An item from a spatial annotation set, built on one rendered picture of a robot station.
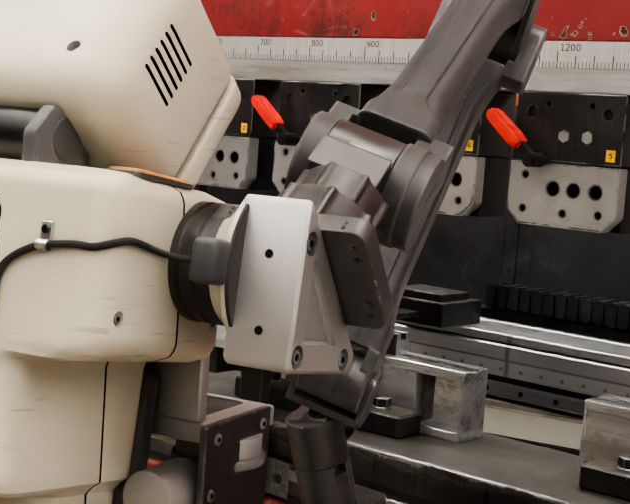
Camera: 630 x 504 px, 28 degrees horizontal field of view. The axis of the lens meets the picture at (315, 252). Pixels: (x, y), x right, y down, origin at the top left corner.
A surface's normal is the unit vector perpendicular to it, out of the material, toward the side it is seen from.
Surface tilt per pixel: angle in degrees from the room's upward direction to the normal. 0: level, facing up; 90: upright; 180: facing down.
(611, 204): 90
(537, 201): 90
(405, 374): 90
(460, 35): 38
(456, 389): 90
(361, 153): 42
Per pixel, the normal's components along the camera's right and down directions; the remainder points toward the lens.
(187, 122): 0.89, 0.11
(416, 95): 0.16, -0.72
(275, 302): -0.44, -0.08
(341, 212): 0.40, -0.52
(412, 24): -0.65, 0.03
